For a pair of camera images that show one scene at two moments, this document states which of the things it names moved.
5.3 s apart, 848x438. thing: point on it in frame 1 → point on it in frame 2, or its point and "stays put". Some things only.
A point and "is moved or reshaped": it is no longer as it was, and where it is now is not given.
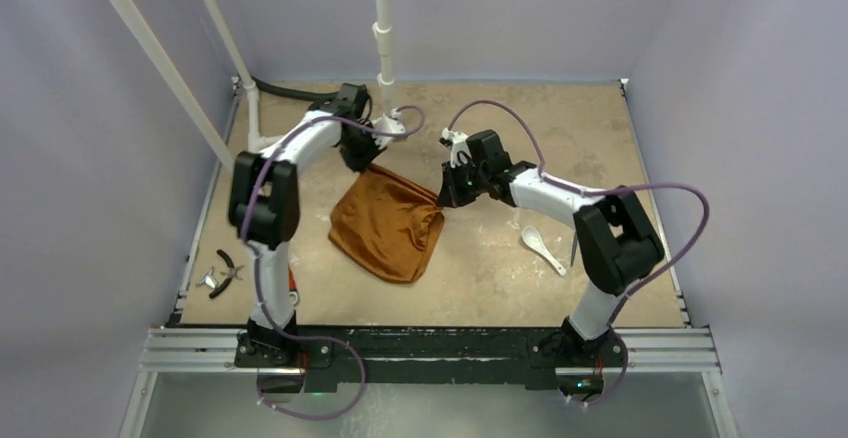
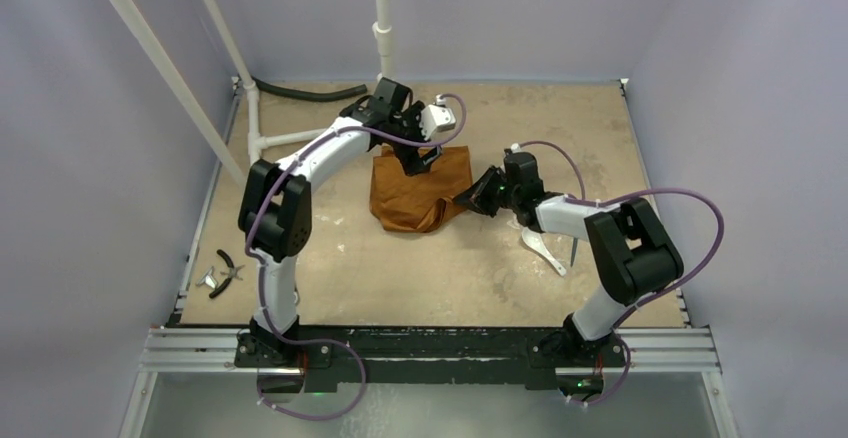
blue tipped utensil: x=574 y=248 stays put
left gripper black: x=360 y=165 → x=414 y=165
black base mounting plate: x=434 y=357 stays put
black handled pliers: x=232 y=273 stays put
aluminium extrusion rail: x=218 y=350 stays put
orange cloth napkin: x=386 y=223 is moved or reshaped
